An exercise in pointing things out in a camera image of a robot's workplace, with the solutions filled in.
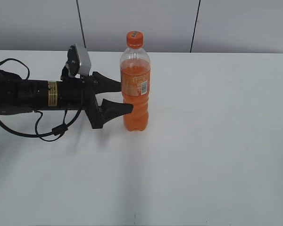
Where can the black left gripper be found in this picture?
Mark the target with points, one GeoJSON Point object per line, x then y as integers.
{"type": "Point", "coordinates": [80, 94]}

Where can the orange soda plastic bottle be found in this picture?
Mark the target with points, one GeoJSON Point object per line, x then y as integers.
{"type": "Point", "coordinates": [135, 86]}

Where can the orange bottle cap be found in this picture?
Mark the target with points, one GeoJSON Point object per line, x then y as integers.
{"type": "Point", "coordinates": [134, 39]}

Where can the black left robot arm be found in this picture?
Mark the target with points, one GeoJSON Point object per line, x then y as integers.
{"type": "Point", "coordinates": [24, 96]}

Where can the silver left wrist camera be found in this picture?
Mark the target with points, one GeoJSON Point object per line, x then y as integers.
{"type": "Point", "coordinates": [78, 63]}

